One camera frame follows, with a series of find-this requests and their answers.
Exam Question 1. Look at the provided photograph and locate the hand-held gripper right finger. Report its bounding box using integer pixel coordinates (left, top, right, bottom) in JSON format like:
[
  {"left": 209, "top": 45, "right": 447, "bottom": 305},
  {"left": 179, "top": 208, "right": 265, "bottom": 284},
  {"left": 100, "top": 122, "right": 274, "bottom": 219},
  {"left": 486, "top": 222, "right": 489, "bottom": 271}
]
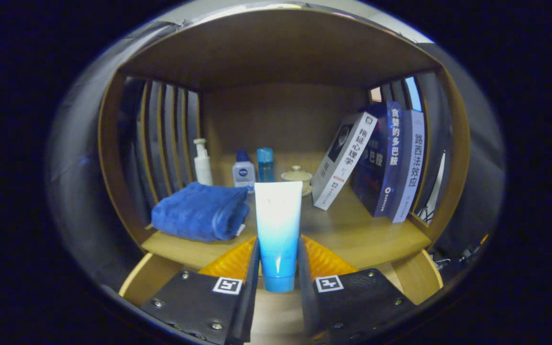
[{"left": 297, "top": 234, "right": 416, "bottom": 345}]

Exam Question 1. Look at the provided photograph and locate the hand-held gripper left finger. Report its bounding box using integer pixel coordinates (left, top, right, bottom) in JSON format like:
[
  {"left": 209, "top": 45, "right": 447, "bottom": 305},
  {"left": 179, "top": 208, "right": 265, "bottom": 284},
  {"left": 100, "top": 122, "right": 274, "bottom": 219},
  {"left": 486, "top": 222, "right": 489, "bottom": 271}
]
[{"left": 140, "top": 236, "right": 261, "bottom": 345}]

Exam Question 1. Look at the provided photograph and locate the white and blue tube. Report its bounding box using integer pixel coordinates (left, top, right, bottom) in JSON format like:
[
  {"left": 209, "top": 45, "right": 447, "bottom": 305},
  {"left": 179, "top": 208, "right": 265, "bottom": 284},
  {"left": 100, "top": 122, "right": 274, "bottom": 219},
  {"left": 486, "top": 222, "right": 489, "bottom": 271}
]
[{"left": 254, "top": 181, "right": 303, "bottom": 293}]

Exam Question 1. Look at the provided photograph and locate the wooden countertop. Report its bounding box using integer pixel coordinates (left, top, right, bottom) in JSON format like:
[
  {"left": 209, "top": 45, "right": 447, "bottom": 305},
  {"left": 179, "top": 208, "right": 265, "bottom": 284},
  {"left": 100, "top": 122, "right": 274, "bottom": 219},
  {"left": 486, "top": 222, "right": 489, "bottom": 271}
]
[{"left": 141, "top": 153, "right": 432, "bottom": 271}]

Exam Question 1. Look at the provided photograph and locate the wooden cabinet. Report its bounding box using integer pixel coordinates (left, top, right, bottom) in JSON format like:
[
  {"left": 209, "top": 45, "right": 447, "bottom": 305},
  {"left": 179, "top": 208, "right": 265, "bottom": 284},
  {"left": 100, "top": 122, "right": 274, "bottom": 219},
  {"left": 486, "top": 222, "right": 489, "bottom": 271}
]
[{"left": 98, "top": 7, "right": 471, "bottom": 307}]

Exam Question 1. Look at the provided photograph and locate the blue folded towel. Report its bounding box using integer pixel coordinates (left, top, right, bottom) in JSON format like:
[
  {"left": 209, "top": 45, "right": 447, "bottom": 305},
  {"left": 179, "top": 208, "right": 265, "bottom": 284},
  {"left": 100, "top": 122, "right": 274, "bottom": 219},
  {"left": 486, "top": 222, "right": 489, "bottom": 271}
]
[{"left": 150, "top": 182, "right": 251, "bottom": 242}]

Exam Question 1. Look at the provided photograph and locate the beige lidded teacup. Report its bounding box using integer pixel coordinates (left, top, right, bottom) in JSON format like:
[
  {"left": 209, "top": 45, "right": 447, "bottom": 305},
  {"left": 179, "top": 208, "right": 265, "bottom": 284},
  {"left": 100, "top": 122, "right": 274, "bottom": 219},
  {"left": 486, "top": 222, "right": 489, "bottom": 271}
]
[{"left": 281, "top": 165, "right": 313, "bottom": 197}]

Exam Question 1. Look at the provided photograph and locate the white bottle with blue cap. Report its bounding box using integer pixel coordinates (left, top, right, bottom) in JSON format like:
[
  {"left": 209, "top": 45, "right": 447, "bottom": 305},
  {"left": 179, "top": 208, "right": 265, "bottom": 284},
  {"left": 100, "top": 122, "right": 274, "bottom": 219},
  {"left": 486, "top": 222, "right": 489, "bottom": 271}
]
[{"left": 232, "top": 150, "right": 256, "bottom": 192}]

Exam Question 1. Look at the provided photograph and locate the clear blue bottle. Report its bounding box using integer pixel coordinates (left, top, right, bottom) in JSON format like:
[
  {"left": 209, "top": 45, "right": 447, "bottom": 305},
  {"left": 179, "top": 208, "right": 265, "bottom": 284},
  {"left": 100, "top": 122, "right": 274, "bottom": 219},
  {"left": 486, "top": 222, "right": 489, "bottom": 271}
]
[{"left": 257, "top": 148, "right": 275, "bottom": 183}]

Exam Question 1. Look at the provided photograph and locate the white pump bottle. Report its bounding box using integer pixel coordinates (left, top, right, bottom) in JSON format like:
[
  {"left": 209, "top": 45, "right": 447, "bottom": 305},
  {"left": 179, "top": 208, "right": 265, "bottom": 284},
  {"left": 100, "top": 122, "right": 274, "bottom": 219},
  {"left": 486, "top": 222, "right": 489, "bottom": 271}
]
[{"left": 193, "top": 138, "right": 213, "bottom": 186}]

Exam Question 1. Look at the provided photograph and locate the white book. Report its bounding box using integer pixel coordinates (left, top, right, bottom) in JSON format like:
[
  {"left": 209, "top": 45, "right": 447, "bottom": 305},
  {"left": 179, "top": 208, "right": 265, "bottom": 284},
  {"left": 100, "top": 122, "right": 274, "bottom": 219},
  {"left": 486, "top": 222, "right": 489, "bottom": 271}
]
[{"left": 311, "top": 112, "right": 379, "bottom": 211}]

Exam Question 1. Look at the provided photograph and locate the dark blue book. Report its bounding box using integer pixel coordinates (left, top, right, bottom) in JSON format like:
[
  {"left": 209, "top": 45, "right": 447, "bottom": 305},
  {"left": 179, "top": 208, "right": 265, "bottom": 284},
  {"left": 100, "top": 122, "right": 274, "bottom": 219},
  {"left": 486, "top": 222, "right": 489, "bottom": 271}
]
[{"left": 350, "top": 100, "right": 403, "bottom": 219}]

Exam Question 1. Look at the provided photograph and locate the grey lavender book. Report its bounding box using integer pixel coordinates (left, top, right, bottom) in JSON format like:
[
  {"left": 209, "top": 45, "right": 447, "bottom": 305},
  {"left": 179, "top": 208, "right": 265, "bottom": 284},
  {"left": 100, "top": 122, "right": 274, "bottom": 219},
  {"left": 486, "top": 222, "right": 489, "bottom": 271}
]
[{"left": 391, "top": 109, "right": 426, "bottom": 224}]

